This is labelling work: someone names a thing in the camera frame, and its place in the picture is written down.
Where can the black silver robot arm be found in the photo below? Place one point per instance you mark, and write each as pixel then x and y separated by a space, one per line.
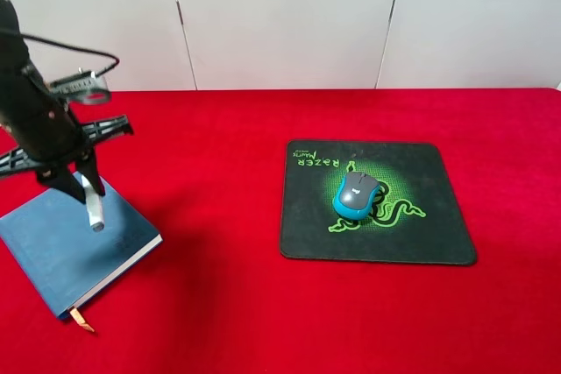
pixel 15 53

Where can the blue notebook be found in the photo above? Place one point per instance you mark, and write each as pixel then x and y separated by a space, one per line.
pixel 66 261

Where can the red tablecloth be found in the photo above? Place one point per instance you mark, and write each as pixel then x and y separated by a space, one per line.
pixel 218 297

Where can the grey and blue computer mouse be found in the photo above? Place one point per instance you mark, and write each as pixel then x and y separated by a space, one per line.
pixel 355 195

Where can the black green mouse pad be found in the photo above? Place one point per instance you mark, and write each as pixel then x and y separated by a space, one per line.
pixel 415 218

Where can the white marker pen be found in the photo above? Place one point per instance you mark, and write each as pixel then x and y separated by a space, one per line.
pixel 94 206

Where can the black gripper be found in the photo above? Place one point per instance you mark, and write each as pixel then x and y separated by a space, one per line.
pixel 49 135

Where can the gripper mounted camera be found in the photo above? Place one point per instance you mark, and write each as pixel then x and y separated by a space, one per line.
pixel 85 87

